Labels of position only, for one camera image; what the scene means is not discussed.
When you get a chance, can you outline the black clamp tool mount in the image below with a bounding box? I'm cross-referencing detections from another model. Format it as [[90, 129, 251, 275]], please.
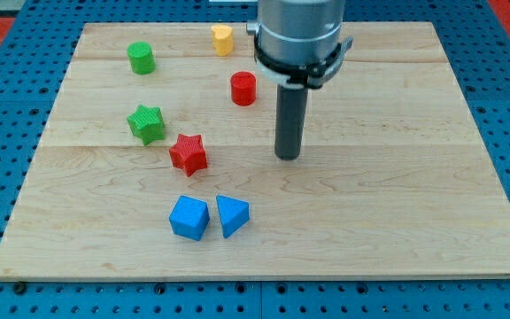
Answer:
[[254, 36, 353, 89]]

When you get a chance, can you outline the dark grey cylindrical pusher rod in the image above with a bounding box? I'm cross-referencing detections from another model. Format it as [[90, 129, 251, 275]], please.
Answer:
[[274, 85, 308, 160]]

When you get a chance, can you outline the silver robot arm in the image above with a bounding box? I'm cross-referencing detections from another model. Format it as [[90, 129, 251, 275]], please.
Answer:
[[246, 0, 353, 160]]

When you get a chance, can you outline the red star block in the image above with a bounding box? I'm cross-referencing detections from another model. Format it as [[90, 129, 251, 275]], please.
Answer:
[[169, 134, 208, 177]]

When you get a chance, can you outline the blue triangle block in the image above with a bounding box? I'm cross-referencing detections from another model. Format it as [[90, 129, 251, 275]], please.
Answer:
[[216, 195, 250, 238]]

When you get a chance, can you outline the green star block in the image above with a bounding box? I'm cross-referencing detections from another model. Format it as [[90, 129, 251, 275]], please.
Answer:
[[127, 105, 165, 145]]

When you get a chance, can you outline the red cylinder block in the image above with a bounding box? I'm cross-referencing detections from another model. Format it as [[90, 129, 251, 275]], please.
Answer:
[[230, 71, 257, 106]]

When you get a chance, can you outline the yellow heart block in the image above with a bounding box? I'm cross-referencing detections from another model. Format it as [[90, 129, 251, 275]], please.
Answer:
[[211, 24, 234, 56]]

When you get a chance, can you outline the light wooden board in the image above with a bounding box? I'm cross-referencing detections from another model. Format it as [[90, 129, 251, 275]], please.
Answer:
[[0, 22, 510, 283]]

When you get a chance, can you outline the blue cube block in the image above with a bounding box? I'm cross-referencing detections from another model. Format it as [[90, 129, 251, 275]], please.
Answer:
[[169, 196, 210, 241]]

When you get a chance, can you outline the green cylinder block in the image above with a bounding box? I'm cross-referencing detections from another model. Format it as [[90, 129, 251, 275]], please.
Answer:
[[127, 42, 156, 74]]

